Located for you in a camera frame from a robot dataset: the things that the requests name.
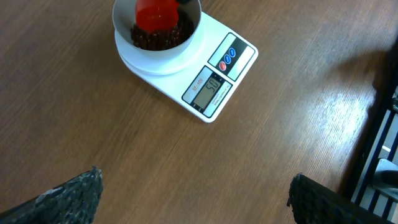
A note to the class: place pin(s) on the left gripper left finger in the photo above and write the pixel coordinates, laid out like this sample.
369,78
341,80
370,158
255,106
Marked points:
74,201

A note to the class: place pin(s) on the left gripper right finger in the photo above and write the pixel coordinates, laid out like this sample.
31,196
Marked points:
313,203

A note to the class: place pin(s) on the orange measuring scoop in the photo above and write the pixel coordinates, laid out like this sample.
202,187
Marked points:
156,15

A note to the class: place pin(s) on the white digital kitchen scale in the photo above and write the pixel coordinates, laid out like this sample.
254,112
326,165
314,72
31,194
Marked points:
204,76

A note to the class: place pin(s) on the black metal rack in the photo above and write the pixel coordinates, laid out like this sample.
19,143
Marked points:
372,184

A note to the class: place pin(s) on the beans in white bowl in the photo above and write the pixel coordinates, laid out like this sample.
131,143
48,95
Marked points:
164,40

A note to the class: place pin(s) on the white round bowl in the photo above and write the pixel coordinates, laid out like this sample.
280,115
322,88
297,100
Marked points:
124,20

